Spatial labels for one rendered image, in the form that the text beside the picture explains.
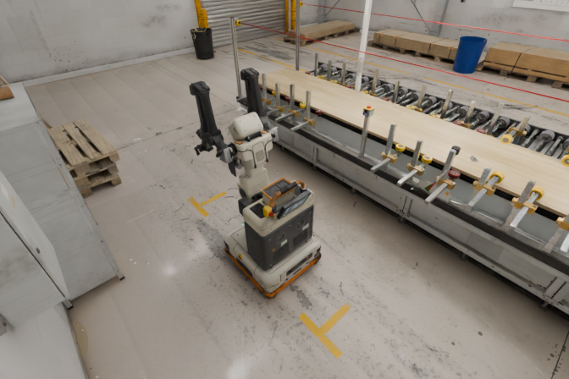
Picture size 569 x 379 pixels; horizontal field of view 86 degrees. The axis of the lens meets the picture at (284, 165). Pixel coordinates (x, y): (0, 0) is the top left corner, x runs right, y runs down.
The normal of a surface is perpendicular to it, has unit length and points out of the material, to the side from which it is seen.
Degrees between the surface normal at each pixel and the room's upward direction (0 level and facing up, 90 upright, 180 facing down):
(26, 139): 90
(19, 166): 90
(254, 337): 0
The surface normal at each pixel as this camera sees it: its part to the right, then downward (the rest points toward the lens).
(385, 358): -0.01, -0.82
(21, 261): 0.66, 0.43
